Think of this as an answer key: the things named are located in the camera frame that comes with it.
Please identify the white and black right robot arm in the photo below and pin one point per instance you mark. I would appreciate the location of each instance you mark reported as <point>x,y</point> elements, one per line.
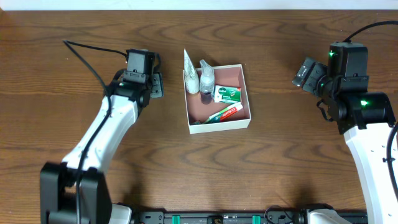
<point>365,119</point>

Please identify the clear foam pump bottle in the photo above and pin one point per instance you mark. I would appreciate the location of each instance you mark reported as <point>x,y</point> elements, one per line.
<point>207,82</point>

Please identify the white shampoo tube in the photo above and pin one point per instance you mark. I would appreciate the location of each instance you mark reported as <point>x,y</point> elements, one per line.
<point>190,76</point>

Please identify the green Colgate toothpaste tube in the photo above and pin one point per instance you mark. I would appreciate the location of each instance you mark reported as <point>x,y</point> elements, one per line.
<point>225,113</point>

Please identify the white box with pink interior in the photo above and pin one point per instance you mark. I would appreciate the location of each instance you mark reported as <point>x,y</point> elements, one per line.
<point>198,113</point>

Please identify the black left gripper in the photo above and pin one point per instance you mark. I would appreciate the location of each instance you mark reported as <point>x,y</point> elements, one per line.
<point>157,85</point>

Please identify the green and white soap box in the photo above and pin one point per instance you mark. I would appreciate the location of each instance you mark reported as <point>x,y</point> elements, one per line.
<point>227,94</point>

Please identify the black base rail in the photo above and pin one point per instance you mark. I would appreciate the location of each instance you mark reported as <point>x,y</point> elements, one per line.
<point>318,213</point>

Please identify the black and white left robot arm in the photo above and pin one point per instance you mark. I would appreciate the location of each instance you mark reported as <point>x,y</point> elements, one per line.
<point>75,190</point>

